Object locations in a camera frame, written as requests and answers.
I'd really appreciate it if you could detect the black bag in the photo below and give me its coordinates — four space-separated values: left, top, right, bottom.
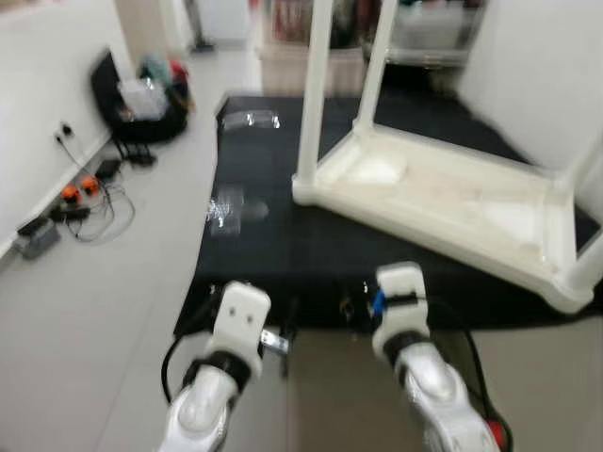
90 51 195 145

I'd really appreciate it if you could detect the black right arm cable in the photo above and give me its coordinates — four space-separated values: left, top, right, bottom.
424 294 515 452

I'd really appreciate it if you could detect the black table cloth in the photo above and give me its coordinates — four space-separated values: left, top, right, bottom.
174 92 603 332

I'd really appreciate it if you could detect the black stand base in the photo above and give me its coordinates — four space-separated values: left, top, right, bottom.
125 145 158 168

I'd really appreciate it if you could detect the black floor cable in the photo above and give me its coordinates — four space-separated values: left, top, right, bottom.
52 132 139 244

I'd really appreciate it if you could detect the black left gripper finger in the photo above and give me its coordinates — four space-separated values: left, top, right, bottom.
282 297 302 354

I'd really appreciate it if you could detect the clear tape cross patch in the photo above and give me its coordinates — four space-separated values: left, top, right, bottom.
205 186 270 235

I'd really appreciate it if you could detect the steel tray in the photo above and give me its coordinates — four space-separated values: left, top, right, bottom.
390 5 482 56

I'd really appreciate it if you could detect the red and teal clothes pile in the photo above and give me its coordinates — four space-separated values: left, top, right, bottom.
139 54 190 88

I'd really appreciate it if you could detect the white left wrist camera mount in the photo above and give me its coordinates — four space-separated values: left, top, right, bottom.
207 282 273 379

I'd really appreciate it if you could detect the crumpled clear plastic bag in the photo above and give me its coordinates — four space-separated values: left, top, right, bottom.
117 79 170 120

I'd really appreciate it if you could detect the black power strip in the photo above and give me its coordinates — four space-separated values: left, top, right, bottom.
48 206 91 224

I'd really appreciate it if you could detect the flat clear plastic bag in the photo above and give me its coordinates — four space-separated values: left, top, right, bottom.
220 110 282 132

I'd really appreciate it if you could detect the beige striped cloth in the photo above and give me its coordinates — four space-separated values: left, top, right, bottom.
258 41 369 96

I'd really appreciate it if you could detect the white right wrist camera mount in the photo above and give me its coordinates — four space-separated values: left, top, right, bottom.
371 264 431 357

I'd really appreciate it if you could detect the black power adapter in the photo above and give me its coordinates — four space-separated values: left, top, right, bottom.
93 159 124 182

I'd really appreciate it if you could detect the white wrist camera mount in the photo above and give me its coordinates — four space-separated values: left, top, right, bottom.
371 264 431 357
207 282 273 379

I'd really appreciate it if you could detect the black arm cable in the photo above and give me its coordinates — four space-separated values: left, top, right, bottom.
161 315 220 406
424 294 515 452

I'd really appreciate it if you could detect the orange black battery charger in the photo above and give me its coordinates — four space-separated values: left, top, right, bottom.
60 176 101 202

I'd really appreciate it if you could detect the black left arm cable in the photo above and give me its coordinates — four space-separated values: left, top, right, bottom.
161 315 220 406

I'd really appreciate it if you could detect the white plastic table top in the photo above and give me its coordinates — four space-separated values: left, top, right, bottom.
292 122 603 314

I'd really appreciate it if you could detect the white low appliance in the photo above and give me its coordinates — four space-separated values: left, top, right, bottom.
196 0 253 44

